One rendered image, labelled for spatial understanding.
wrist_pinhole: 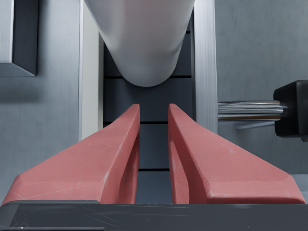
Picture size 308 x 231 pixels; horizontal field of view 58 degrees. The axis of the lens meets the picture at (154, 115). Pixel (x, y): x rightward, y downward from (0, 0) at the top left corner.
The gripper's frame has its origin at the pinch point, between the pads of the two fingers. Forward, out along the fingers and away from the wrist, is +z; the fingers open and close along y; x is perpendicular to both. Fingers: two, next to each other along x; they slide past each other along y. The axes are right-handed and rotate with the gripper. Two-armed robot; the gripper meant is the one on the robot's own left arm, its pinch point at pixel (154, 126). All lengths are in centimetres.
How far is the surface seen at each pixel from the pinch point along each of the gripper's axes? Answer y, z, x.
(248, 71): -9.7, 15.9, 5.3
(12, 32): 12.0, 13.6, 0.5
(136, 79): 1.3, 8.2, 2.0
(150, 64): 0.2, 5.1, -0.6
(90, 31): 4.5, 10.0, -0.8
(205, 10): -2.8, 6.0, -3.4
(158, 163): -0.4, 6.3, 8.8
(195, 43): -2.3, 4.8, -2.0
